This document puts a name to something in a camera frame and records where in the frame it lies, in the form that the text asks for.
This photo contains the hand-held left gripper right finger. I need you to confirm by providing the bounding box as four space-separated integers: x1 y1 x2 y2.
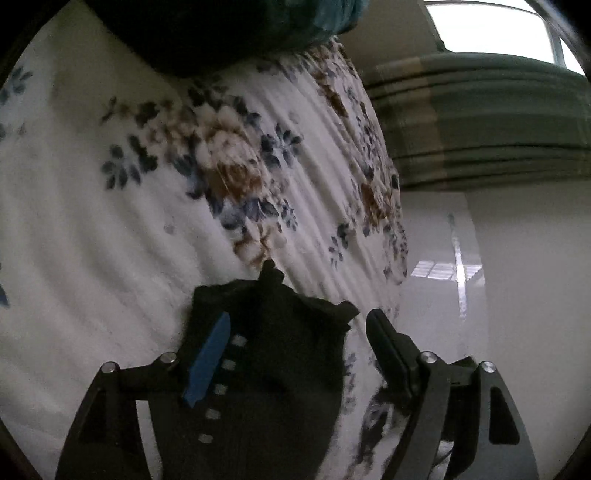
366 308 539 480

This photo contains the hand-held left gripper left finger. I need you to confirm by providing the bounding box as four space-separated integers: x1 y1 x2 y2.
55 311 232 480

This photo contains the black striped sweater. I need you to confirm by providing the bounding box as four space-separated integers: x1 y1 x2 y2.
159 259 360 480

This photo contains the white glossy headboard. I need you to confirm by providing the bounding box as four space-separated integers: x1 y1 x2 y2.
394 191 490 365

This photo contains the floral bed cover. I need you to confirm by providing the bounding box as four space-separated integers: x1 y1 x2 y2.
0 0 409 480

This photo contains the barred window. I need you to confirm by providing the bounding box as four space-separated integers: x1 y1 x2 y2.
425 0 587 77

